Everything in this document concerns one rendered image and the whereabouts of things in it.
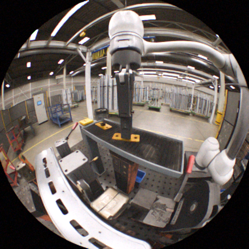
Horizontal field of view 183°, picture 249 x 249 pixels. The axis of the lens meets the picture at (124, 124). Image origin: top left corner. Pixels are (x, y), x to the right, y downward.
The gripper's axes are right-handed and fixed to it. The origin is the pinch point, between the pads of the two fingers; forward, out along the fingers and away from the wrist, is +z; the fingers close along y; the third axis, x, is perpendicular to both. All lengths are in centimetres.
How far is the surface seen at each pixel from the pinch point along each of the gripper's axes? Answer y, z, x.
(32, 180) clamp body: 33, 26, -51
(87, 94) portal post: -263, -5, -201
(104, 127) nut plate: -5.4, 3.8, -10.0
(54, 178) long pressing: 18.9, 20.0, -29.2
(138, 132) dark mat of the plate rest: -4.2, 4.1, 3.8
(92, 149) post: -8.6, 21.4, -21.8
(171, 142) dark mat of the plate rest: 1.3, 4.2, 14.5
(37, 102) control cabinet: -177, -33, -598
